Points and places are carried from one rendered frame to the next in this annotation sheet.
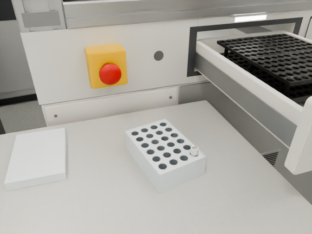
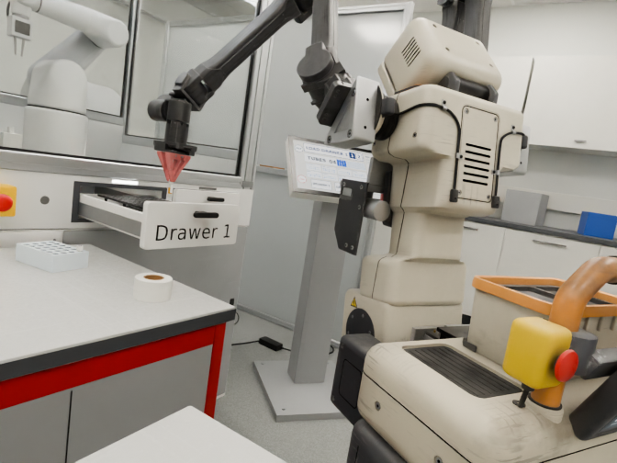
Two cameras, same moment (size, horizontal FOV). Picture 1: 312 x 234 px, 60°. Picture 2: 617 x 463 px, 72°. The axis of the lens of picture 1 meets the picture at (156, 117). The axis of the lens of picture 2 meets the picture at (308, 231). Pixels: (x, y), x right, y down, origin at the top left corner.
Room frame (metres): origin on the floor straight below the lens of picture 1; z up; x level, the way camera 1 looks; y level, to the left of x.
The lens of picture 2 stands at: (-0.72, 0.10, 1.05)
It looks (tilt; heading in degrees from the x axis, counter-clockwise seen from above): 8 degrees down; 323
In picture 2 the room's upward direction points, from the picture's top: 9 degrees clockwise
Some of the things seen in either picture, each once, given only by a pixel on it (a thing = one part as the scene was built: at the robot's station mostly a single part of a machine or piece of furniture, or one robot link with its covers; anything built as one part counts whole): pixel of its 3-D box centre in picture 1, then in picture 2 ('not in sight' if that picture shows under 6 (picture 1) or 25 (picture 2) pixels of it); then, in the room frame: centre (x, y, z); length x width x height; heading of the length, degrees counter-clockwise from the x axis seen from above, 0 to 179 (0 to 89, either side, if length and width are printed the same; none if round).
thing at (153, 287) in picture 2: not in sight; (152, 287); (0.10, -0.16, 0.78); 0.07 x 0.07 x 0.04
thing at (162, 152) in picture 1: (162, 151); (52, 255); (0.35, -0.01, 0.78); 0.12 x 0.08 x 0.04; 29
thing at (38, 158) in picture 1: (39, 155); not in sight; (0.36, 0.20, 0.77); 0.13 x 0.09 x 0.02; 16
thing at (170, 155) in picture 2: not in sight; (171, 163); (0.41, -0.27, 1.02); 0.07 x 0.07 x 0.09; 19
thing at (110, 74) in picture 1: (109, 73); (1, 202); (0.46, 0.09, 0.88); 0.04 x 0.03 x 0.04; 108
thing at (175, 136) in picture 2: not in sight; (176, 136); (0.40, -0.27, 1.09); 0.10 x 0.07 x 0.07; 19
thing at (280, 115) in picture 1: (278, 68); (146, 213); (0.51, -0.25, 0.86); 0.40 x 0.26 x 0.06; 18
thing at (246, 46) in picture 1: (282, 68); (148, 212); (0.50, -0.25, 0.87); 0.22 x 0.18 x 0.06; 18
